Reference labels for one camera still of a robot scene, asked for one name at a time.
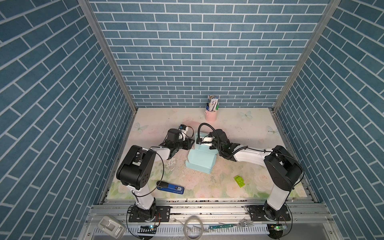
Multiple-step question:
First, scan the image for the light blue paper box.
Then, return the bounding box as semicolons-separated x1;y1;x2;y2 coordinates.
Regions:
185;143;218;174

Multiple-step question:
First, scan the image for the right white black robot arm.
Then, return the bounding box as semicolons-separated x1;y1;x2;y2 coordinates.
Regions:
201;129;304;221

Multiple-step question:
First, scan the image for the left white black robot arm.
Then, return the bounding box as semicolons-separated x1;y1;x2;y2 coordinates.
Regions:
116;125;195;222

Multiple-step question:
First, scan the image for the pink pen holder cup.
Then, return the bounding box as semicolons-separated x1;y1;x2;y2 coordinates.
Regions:
205;110;218;123

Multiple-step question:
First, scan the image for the green plastic block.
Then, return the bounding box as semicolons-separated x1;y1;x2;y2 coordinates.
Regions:
234;175;245;188

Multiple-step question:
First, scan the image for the blue black stapler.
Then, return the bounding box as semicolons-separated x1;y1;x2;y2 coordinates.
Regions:
156;181;185;195

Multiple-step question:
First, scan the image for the metal fork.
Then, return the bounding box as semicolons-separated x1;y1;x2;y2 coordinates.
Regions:
219;218;254;228

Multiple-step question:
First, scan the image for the white plastic holder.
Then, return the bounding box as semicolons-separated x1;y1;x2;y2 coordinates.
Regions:
98;216;127;240

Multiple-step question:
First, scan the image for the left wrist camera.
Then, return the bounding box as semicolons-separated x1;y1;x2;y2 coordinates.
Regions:
179;124;190;141

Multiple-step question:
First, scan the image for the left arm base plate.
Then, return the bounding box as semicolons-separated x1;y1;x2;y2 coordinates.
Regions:
128;206;171;223

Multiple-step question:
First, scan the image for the aluminium frame rail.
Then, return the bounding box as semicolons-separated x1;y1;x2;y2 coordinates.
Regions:
79;199;342;240

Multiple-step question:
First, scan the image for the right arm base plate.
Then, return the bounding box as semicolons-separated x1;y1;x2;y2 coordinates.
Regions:
246;205;292;222

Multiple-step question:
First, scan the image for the coiled white cable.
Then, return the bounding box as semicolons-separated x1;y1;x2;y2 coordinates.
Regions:
182;215;205;240

